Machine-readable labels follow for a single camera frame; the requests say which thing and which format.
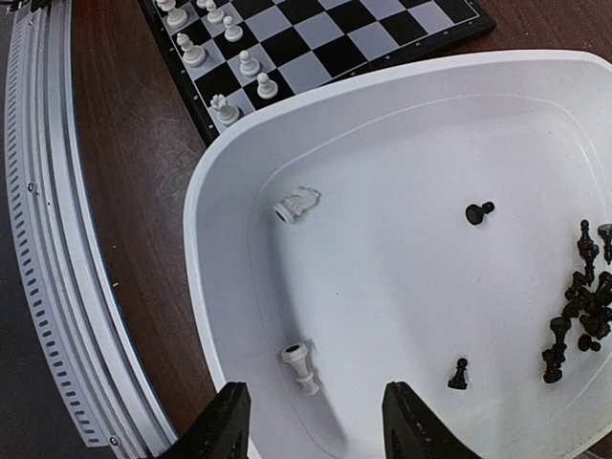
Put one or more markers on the white king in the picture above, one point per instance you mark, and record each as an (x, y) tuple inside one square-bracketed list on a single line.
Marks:
[(175, 17)]

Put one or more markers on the white bishop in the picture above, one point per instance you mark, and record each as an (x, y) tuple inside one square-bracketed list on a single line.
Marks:
[(193, 55)]

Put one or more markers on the white knight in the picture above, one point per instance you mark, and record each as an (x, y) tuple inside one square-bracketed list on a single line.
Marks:
[(293, 206)]

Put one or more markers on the pile of black chess pieces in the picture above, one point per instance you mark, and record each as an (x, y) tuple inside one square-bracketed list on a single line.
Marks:
[(588, 301)]

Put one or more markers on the black white chessboard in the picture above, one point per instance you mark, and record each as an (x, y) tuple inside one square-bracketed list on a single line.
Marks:
[(303, 45)]

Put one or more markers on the black pawn among white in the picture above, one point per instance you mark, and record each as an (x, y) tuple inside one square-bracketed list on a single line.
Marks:
[(458, 381)]

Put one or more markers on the white plastic tub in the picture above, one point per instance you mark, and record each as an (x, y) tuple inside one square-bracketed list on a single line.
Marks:
[(384, 279)]

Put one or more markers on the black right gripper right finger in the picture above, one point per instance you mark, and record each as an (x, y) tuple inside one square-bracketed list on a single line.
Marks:
[(412, 430)]

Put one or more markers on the black pawn lone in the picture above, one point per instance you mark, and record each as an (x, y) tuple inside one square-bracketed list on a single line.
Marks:
[(476, 214)]

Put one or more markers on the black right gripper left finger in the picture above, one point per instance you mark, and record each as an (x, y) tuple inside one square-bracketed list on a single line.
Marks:
[(221, 431)]

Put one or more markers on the white rook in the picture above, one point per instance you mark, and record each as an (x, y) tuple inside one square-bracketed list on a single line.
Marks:
[(226, 113)]

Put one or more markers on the white pawn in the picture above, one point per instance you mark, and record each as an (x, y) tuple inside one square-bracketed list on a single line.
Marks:
[(233, 32), (203, 4), (266, 87), (215, 15), (249, 66)]

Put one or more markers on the aluminium front rail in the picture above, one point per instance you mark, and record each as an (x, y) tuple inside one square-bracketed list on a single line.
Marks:
[(94, 363)]

